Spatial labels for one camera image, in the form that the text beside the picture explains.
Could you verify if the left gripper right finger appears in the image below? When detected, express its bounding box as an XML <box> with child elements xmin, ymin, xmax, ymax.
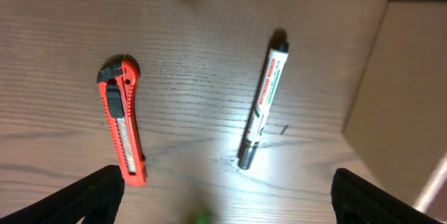
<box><xmin>330</xmin><ymin>168</ymin><xmax>441</xmax><ymax>224</ymax></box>

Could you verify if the red utility knife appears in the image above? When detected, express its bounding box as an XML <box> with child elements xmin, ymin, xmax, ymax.
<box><xmin>96</xmin><ymin>55</ymin><xmax>147</xmax><ymax>186</ymax></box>

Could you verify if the black whiteboard marker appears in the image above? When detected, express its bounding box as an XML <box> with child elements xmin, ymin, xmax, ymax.
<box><xmin>237</xmin><ymin>39</ymin><xmax>289</xmax><ymax>170</ymax></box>

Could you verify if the open cardboard box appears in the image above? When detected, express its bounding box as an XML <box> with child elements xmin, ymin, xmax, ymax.
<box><xmin>344</xmin><ymin>0</ymin><xmax>446</xmax><ymax>211</ymax></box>

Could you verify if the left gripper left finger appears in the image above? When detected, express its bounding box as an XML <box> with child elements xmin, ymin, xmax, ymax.
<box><xmin>1</xmin><ymin>165</ymin><xmax>125</xmax><ymax>224</ymax></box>

